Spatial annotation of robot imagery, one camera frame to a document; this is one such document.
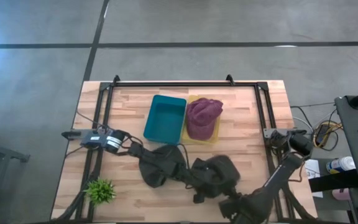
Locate white cable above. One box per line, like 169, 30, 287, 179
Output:
292, 116, 314, 133

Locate black strap bar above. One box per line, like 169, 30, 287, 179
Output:
308, 169, 358, 193

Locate dark olive baseball cap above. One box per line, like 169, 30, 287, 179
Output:
197, 154, 241, 200
138, 144, 188, 189

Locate small green artificial plant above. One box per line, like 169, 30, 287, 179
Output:
83, 177, 117, 206

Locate black metal table frame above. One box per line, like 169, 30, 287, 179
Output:
51, 74, 316, 223

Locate teal plastic bin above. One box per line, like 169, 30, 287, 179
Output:
143, 95, 188, 146

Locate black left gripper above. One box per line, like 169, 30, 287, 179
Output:
188, 157, 220, 205

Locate black power adapter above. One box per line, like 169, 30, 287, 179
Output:
316, 124, 332, 144

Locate black floor cable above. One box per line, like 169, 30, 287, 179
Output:
290, 101, 337, 109

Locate yellow cable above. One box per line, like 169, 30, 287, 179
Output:
313, 122, 344, 147

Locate pink object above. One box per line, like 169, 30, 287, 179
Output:
332, 188, 352, 200

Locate white printed paper sheet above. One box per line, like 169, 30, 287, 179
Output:
303, 157, 324, 198

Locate yellow plastic bin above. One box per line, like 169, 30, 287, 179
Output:
180, 95, 222, 146

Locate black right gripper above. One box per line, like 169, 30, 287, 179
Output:
218, 194, 260, 224

